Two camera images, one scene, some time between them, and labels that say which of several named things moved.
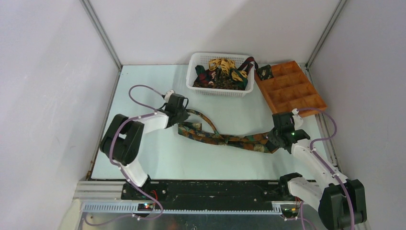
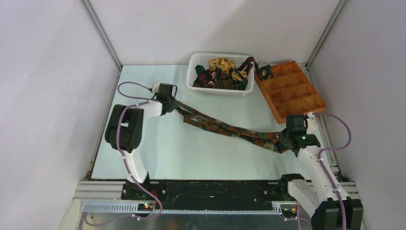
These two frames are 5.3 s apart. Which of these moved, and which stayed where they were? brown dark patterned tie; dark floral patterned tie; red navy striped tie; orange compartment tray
Moved: dark floral patterned tie
Stayed: orange compartment tray; brown dark patterned tie; red navy striped tie
